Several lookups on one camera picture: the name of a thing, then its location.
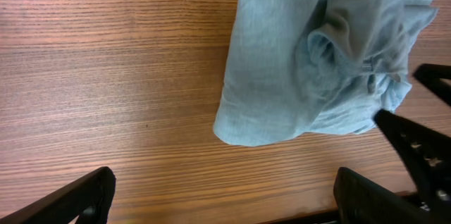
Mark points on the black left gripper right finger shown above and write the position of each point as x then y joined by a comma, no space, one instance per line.
361,201

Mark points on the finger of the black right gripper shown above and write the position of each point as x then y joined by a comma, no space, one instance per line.
433,77
425,154

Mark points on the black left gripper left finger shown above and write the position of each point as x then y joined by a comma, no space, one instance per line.
86,200

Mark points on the light blue t-shirt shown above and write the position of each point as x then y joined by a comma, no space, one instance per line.
323,66

